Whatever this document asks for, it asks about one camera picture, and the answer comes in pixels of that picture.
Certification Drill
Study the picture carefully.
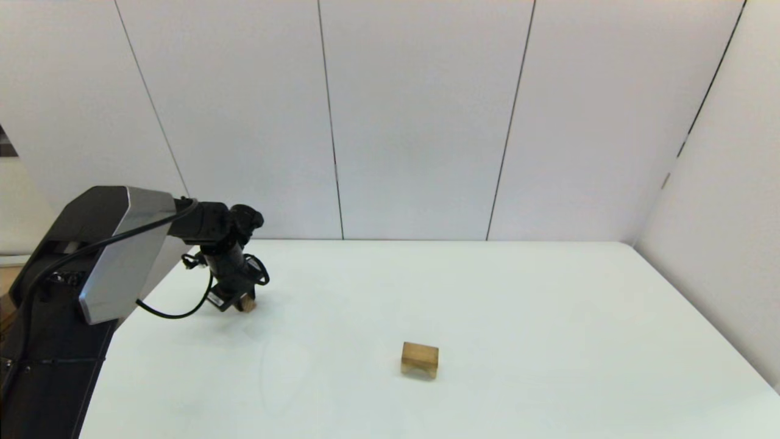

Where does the rectangular wooden building block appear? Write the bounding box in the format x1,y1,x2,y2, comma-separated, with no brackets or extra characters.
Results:
402,341,439,365

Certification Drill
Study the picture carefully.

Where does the arched wooden building block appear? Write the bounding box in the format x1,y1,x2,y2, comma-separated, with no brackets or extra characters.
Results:
400,357,438,380

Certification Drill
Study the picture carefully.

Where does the brown cardboard box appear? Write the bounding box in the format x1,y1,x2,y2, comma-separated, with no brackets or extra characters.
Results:
0,265,22,324

